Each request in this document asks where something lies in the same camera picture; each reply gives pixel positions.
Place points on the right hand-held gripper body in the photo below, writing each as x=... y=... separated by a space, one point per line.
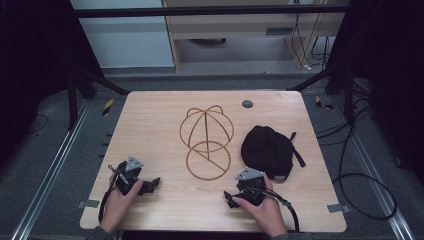
x=250 y=186

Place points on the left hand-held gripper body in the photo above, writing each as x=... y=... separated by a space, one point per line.
x=128 y=173

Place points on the person's right hand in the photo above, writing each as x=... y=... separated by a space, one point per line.
x=266 y=215

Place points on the person's left hand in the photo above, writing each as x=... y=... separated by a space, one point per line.
x=115 y=208

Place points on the black cap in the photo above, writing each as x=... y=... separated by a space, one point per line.
x=266 y=150

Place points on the yellow black striped tape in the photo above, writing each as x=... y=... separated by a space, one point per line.
x=107 y=107
x=322 y=103

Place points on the grey round table grommet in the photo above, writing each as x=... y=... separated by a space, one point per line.
x=247 y=104

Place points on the black metal stand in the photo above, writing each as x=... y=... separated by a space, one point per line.
x=83 y=90
x=336 y=83

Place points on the white cabinet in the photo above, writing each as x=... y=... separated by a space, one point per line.
x=123 y=40

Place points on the dark curtain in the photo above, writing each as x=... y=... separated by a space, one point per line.
x=33 y=60
x=390 y=66

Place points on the light wooden desk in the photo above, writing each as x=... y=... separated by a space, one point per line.
x=233 y=28

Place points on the grey metal table bracket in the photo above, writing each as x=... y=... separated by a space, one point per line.
x=338 y=208
x=88 y=203

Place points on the aluminium floor rail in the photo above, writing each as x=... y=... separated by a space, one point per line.
x=50 y=173
x=373 y=166

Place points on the black horizontal frame bar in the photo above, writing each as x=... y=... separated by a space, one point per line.
x=200 y=11

